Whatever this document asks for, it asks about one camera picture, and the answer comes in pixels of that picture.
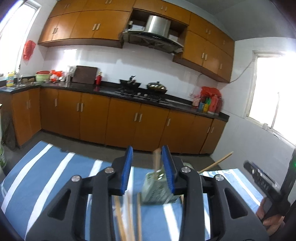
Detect bamboo chopstick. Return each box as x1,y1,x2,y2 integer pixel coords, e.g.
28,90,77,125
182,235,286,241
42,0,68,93
152,148,161,173
126,194,135,241
198,152,233,174
114,196,126,241

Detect person's right hand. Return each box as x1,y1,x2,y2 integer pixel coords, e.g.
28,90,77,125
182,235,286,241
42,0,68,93
256,198,284,236

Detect green perforated utensil holder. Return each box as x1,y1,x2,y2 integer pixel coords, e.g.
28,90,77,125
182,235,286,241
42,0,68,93
140,167,181,205

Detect blue white striped tablecloth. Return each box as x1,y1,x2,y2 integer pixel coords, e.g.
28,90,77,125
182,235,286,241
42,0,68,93
1,141,263,240

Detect right window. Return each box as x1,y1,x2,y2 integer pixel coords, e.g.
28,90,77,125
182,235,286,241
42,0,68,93
246,51,295,145

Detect window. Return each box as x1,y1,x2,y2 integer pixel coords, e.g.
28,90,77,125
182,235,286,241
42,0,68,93
1,1,40,80
246,51,295,145

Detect lower wooden base cabinets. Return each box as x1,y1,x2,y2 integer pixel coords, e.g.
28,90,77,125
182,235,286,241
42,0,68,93
1,87,226,154

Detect red condiment bottles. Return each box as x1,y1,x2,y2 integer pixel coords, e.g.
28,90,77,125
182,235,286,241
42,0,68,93
208,95,223,115

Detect red bag over condiments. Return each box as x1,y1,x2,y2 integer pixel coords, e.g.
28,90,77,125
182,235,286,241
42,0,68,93
200,86,222,97

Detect gas stove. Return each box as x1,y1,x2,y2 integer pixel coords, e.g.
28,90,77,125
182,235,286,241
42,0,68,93
114,88,169,104

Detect red bottle on counter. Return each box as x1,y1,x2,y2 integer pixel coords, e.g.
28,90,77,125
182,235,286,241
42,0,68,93
95,72,102,86

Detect dark wooden cutting board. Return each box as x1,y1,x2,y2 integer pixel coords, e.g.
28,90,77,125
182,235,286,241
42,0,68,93
72,65,98,85

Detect red white bag on counter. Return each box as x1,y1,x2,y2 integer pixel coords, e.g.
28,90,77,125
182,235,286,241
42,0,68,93
50,70,64,82

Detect lidded dark wok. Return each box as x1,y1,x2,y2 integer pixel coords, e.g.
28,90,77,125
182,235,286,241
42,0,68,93
147,81,167,94

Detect green basin with red lid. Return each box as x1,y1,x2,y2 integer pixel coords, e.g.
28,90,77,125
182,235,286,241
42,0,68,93
35,70,51,82

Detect yellow dish soap bottle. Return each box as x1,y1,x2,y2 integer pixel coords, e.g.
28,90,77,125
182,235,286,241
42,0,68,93
6,72,15,87

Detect steel range hood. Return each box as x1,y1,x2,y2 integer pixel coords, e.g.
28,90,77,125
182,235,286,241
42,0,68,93
122,13,186,55

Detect left window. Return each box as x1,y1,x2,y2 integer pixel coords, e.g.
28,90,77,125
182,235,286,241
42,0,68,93
1,1,40,80

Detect black wok with handle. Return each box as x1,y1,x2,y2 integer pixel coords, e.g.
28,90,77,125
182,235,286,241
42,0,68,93
119,75,141,90

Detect red plastic bag on wall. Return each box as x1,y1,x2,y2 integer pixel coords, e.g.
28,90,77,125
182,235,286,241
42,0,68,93
23,40,36,61

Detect upper wooden wall cabinets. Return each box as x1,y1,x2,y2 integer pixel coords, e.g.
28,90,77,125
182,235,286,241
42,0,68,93
38,0,234,83

